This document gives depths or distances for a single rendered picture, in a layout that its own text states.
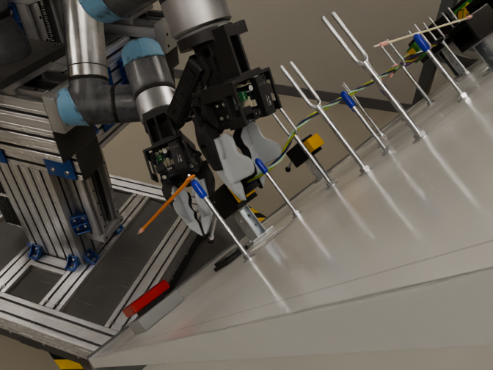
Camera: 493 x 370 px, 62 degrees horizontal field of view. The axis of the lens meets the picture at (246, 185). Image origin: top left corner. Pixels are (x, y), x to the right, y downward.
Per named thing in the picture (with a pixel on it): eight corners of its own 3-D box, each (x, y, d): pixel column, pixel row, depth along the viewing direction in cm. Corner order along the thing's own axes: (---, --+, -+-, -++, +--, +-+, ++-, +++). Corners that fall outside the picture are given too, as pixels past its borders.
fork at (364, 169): (367, 172, 42) (283, 61, 42) (356, 179, 43) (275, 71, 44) (377, 164, 43) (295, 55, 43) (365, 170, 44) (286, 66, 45)
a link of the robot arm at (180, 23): (148, 11, 48) (197, 1, 54) (163, 50, 50) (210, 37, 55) (187, -13, 43) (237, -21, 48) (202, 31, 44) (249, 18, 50)
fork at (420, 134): (425, 137, 36) (326, 9, 37) (409, 147, 37) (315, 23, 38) (434, 128, 37) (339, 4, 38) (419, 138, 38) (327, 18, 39)
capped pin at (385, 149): (385, 154, 46) (338, 92, 46) (380, 157, 47) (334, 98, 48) (395, 147, 46) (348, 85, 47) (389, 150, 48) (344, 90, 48)
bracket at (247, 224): (264, 232, 62) (244, 205, 62) (273, 227, 60) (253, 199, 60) (245, 248, 59) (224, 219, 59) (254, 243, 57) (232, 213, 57)
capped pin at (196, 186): (246, 259, 43) (186, 176, 44) (257, 252, 42) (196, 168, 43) (240, 265, 42) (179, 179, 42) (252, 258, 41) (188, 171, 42)
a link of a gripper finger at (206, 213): (194, 231, 62) (177, 177, 65) (206, 235, 68) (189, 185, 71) (213, 224, 62) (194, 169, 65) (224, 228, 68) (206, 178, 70)
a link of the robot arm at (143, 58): (163, 57, 81) (158, 28, 73) (180, 105, 78) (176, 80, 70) (123, 67, 79) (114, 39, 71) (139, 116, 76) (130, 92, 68)
